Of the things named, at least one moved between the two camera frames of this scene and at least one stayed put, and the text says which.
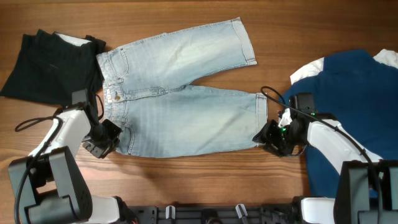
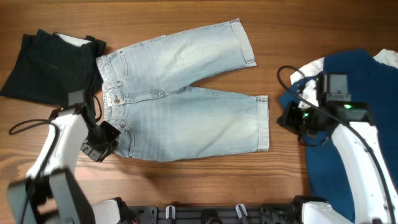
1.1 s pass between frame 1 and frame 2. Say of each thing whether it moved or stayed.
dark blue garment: stayed
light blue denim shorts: stayed
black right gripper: moved
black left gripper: stayed
